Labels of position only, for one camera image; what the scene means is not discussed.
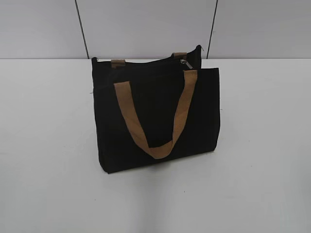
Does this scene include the black tote bag tan handles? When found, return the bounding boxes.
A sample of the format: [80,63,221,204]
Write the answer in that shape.
[91,45,220,173]

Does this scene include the silver zipper pull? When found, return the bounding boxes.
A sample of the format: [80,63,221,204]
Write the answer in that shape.
[180,59,193,70]

